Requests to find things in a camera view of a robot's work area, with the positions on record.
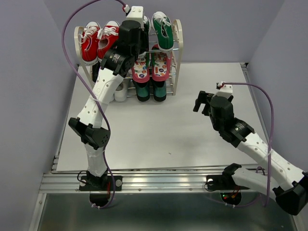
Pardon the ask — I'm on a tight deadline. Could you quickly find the right red sneaker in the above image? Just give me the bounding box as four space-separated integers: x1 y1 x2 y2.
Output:
97 21 120 62

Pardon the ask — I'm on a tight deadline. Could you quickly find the left black sneaker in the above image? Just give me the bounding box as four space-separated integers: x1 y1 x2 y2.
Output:
92 62 101 83

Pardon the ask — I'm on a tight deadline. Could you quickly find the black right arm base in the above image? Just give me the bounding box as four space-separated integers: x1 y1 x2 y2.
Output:
204 163 249 208

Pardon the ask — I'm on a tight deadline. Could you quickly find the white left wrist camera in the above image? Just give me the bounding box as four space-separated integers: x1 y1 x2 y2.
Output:
126 6 144 26

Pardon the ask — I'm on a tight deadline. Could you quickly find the right white sneaker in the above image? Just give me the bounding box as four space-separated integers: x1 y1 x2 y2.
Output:
114 79 130 102

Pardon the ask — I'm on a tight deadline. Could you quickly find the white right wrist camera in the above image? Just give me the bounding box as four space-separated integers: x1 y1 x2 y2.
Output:
214 82 233 99

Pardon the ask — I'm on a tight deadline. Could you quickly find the green sneaker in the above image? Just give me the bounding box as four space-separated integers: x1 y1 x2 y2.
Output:
143 15 151 34
152 11 174 52

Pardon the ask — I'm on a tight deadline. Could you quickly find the aluminium front rail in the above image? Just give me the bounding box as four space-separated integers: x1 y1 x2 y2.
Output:
40 168 294 193

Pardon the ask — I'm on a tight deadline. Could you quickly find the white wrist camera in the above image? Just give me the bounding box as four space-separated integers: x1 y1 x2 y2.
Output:
214 82 233 99
126 6 144 26

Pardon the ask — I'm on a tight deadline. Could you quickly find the red sneaker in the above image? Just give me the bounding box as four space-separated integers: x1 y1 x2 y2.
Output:
97 21 120 62
78 22 100 65

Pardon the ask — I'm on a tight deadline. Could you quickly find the pink sandal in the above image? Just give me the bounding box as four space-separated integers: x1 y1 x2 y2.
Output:
131 56 150 83
151 44 171 82

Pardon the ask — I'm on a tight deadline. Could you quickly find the green loafer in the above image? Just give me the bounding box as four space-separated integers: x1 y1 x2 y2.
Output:
152 80 167 102
133 81 150 102

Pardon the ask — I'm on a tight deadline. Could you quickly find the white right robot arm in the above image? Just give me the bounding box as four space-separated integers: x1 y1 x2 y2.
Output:
193 91 308 216

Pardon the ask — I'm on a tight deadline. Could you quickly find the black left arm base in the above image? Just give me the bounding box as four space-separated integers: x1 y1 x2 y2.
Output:
77 171 123 209

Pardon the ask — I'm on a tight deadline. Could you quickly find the cream metal shoe shelf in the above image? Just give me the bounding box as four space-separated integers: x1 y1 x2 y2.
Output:
74 19 184 96

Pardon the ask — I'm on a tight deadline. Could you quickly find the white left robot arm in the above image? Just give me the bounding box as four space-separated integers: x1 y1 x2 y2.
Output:
68 20 148 190

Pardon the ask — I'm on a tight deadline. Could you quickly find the left red sneaker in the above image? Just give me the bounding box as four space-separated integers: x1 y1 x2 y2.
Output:
78 22 100 65

